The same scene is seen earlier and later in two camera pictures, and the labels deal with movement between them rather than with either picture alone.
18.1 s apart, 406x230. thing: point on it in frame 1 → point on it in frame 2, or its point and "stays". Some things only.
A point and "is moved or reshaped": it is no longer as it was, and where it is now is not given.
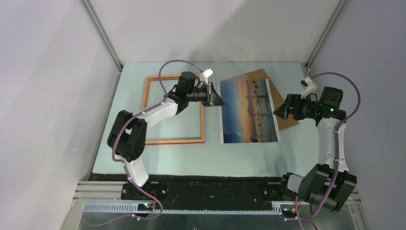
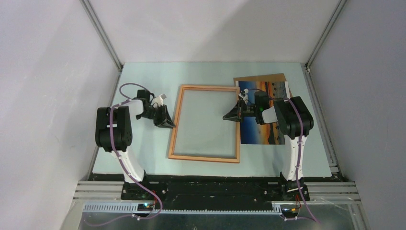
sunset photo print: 248,115 is moved or reshaped
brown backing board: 277,99 is moved or reshaped
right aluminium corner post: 324,34 stays
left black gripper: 216,100 → 165,120
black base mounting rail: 179,189 stays
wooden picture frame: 162,141 → 172,155
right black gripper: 292,100 → 236,113
